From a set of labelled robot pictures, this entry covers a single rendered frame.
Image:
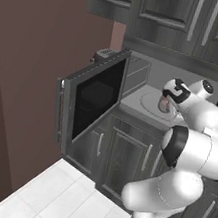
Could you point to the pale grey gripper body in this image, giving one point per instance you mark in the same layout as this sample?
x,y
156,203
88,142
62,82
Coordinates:
x,y
165,103

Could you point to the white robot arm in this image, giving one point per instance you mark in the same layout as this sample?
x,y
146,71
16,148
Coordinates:
x,y
188,152

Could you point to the dark grey microwave oven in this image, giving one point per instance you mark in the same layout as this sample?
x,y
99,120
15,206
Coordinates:
x,y
138,72

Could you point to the microwave door with black window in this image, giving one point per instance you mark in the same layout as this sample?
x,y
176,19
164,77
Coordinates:
x,y
95,102

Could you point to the round glass turntable plate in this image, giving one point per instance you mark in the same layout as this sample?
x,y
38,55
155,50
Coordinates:
x,y
149,103

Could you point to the dark grey rounded appliance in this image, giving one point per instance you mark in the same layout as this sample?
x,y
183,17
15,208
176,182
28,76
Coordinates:
x,y
105,54

